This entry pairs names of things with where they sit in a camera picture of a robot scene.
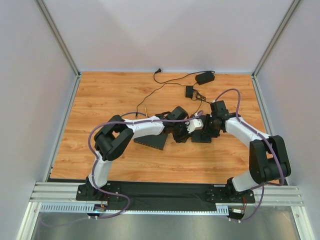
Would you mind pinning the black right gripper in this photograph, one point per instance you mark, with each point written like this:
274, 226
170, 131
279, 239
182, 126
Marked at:
203, 131

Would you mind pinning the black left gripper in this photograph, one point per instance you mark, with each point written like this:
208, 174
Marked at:
180, 133

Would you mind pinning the black network switch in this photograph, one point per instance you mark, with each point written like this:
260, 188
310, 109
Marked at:
199, 137
153, 141

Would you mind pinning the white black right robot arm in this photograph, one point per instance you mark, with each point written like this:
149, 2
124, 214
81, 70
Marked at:
268, 157

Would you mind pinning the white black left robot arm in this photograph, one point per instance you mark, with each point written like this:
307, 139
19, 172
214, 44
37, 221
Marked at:
108, 141

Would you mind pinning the small black power adapter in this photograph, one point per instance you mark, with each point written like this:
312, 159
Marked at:
189, 91

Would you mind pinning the large black power adapter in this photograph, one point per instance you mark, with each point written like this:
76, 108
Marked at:
204, 78

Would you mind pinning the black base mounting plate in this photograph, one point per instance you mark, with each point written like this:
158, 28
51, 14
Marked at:
156, 196

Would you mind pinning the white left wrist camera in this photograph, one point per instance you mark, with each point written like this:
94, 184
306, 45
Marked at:
194, 124

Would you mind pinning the aluminium right corner post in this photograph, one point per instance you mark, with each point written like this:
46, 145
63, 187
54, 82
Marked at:
276, 36

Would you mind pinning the aluminium corner post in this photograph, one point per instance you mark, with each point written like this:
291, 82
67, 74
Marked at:
276, 36
57, 35

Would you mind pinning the grey slotted cable duct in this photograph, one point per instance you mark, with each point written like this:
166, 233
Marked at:
91, 208

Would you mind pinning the aluminium frame rail front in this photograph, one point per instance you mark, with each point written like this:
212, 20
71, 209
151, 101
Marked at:
286, 195

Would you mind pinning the aluminium left corner post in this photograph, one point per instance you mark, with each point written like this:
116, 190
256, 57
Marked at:
57, 35

